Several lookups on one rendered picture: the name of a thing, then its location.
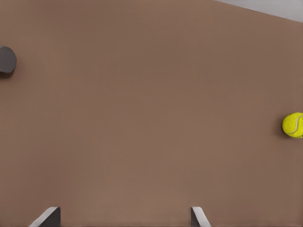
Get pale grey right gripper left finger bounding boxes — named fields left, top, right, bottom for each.
left=28, top=206, right=61, bottom=227

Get yellow tennis ball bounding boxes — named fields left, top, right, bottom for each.
left=281, top=112, right=303, bottom=139

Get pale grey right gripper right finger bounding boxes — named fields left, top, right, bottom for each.
left=190, top=206, right=212, bottom=227

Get dark grey tennis tube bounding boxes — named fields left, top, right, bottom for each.
left=0, top=46, right=18, bottom=74

